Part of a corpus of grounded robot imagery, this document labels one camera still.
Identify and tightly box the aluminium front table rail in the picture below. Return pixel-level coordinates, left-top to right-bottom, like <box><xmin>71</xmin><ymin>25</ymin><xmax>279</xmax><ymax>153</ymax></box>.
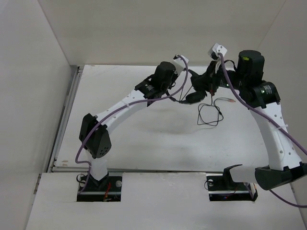
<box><xmin>51</xmin><ymin>166</ymin><xmax>222</xmax><ymax>173</ymax></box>

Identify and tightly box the aluminium table edge rail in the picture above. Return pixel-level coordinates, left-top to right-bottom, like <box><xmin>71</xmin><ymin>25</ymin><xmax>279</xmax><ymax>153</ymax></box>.
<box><xmin>44</xmin><ymin>65</ymin><xmax>84</xmax><ymax>173</ymax></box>

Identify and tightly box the thin black headphone cable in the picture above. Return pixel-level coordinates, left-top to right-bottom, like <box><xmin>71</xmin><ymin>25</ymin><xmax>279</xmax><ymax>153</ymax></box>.
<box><xmin>177</xmin><ymin>79</ymin><xmax>237</xmax><ymax>127</ymax></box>

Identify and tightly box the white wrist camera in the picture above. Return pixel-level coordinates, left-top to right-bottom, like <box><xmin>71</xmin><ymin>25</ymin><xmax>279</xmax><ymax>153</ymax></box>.
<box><xmin>208</xmin><ymin>43</ymin><xmax>227</xmax><ymax>60</ymax></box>
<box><xmin>171</xmin><ymin>55</ymin><xmax>189</xmax><ymax>75</ymax></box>

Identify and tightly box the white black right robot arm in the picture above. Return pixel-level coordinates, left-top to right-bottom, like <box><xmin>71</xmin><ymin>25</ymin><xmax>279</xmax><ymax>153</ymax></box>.
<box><xmin>189</xmin><ymin>50</ymin><xmax>307</xmax><ymax>190</ymax></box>

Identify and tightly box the black over-ear headphones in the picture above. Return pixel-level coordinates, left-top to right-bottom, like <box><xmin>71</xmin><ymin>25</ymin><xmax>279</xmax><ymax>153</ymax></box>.
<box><xmin>167</xmin><ymin>69</ymin><xmax>208</xmax><ymax>105</ymax></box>

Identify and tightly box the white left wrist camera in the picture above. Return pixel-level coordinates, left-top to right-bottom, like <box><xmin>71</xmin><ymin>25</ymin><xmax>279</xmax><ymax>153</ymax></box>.
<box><xmin>171</xmin><ymin>55</ymin><xmax>189</xmax><ymax>75</ymax></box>

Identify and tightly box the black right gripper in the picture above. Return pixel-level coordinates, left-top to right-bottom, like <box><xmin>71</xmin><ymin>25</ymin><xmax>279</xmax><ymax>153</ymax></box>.
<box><xmin>193</xmin><ymin>59</ymin><xmax>248</xmax><ymax>93</ymax></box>

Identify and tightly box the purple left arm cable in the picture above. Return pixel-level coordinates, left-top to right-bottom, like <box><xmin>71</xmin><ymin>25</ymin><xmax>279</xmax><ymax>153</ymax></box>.
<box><xmin>75</xmin><ymin>55</ymin><xmax>190</xmax><ymax>192</ymax></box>

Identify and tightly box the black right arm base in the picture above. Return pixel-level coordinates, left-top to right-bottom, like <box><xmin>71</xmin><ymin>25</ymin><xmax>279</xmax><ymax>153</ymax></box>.
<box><xmin>204</xmin><ymin>173</ymin><xmax>258</xmax><ymax>202</ymax></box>

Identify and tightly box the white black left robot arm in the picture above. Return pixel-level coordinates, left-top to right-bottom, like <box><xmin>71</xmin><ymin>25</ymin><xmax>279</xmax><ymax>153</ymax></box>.
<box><xmin>75</xmin><ymin>59</ymin><xmax>186</xmax><ymax>190</ymax></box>

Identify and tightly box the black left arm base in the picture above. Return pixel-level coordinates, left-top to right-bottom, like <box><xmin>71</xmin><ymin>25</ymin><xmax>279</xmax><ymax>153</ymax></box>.
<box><xmin>76</xmin><ymin>174</ymin><xmax>122</xmax><ymax>202</ymax></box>

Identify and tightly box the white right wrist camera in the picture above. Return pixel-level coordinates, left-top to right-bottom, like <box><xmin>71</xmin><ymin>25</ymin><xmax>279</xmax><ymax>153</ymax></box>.
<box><xmin>208</xmin><ymin>43</ymin><xmax>227</xmax><ymax>60</ymax></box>

